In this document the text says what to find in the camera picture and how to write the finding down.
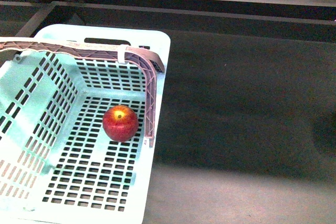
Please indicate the red yellow apple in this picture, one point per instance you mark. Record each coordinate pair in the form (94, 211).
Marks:
(120, 123)

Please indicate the light blue plastic basket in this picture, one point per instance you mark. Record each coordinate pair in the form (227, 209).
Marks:
(57, 163)

